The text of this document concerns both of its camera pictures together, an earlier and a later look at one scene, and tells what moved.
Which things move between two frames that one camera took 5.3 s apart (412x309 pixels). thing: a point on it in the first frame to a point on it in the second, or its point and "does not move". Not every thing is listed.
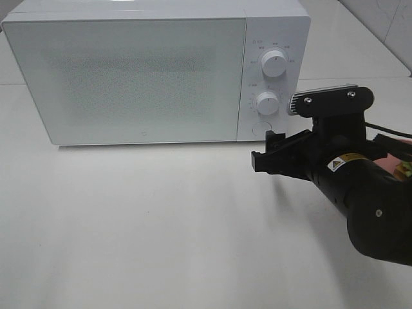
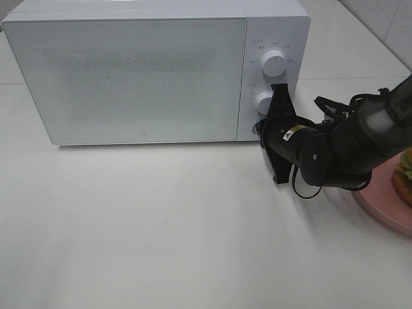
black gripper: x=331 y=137 to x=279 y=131
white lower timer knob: x=267 y=103 does not move
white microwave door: x=135 y=81 does not move
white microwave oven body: x=110 y=73 does not move
